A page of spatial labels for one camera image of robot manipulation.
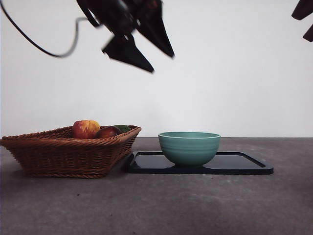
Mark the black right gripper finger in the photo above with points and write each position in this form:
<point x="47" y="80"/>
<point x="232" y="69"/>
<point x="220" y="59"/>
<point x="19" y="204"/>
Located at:
<point x="304" y="9"/>
<point x="310" y="34"/>

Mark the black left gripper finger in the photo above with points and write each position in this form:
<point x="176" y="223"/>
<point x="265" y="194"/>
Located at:
<point x="124" y="52"/>
<point x="156" y="29"/>

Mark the teal ribbed bowl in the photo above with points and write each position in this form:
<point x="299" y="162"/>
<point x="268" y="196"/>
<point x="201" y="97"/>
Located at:
<point x="189" y="151"/>

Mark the green fruit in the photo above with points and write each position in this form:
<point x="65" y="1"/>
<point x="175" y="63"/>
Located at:
<point x="124" y="128"/>

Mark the dark red apple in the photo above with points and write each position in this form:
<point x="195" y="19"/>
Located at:
<point x="107" y="133"/>

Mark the red and yellow apple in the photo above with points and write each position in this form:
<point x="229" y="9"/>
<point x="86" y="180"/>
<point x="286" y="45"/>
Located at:
<point x="85" y="129"/>

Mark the black rectangular tray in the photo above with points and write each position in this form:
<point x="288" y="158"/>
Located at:
<point x="151" y="162"/>

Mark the brown wicker basket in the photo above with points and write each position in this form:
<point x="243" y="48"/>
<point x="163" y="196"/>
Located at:
<point x="61" y="156"/>

